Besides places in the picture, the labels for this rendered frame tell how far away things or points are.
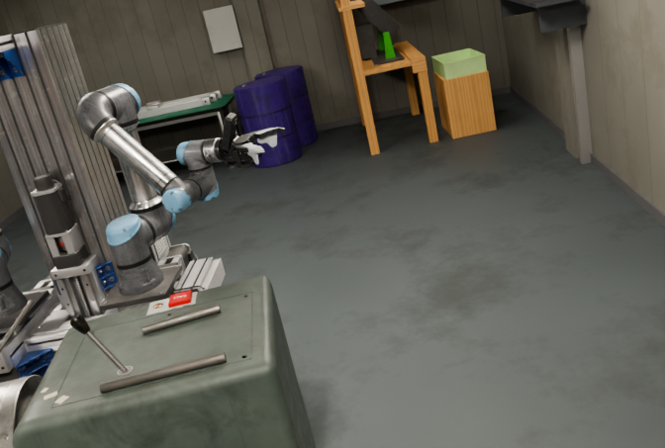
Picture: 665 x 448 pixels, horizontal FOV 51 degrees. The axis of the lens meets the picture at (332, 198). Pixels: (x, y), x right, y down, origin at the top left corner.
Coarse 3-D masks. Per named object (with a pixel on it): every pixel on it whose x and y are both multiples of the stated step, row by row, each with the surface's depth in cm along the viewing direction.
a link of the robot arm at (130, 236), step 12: (132, 216) 227; (108, 228) 223; (120, 228) 221; (132, 228) 221; (144, 228) 227; (108, 240) 223; (120, 240) 221; (132, 240) 222; (144, 240) 226; (120, 252) 222; (132, 252) 223; (144, 252) 226; (120, 264) 224
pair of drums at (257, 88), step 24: (264, 72) 852; (288, 72) 826; (240, 96) 773; (264, 96) 766; (288, 96) 791; (240, 120) 800; (264, 120) 774; (288, 120) 787; (312, 120) 859; (264, 144) 784; (288, 144) 790
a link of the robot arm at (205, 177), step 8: (208, 168) 218; (192, 176) 217; (200, 176) 217; (208, 176) 219; (200, 184) 215; (208, 184) 218; (216, 184) 222; (208, 192) 219; (216, 192) 221; (200, 200) 221; (208, 200) 221
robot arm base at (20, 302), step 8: (0, 288) 230; (8, 288) 232; (16, 288) 236; (0, 296) 230; (8, 296) 231; (16, 296) 234; (24, 296) 238; (0, 304) 230; (8, 304) 232; (16, 304) 233; (24, 304) 236; (0, 312) 229; (8, 312) 231; (16, 312) 232
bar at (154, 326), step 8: (192, 312) 177; (200, 312) 176; (208, 312) 176; (216, 312) 177; (160, 320) 176; (168, 320) 175; (176, 320) 175; (184, 320) 176; (144, 328) 174; (152, 328) 174; (160, 328) 175
